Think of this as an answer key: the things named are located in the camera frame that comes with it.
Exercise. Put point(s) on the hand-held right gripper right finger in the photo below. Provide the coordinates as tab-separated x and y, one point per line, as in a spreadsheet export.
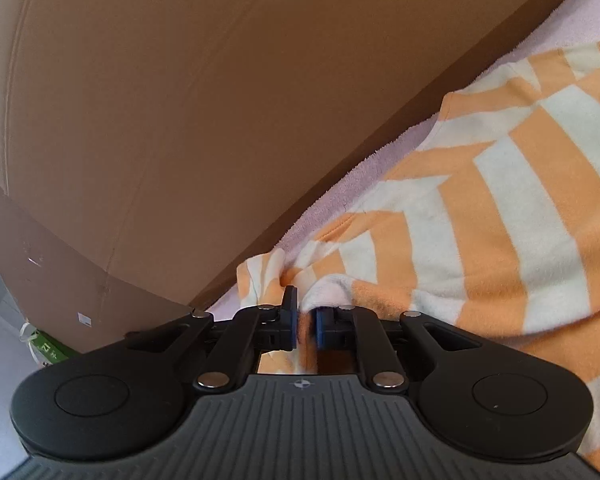
321	330

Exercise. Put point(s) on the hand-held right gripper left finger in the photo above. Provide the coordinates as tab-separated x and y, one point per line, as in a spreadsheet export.
294	330

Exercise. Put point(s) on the orange striped shirt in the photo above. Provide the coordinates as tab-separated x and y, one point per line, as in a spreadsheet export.
505	185

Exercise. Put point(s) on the small white label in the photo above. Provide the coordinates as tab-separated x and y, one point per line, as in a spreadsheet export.
85	318

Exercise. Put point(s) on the green bag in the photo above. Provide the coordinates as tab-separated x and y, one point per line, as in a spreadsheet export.
50	347

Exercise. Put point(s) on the cardboard box small label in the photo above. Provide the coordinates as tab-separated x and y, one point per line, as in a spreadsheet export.
55	260

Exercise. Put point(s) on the large cardboard box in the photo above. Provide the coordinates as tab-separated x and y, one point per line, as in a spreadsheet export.
230	85

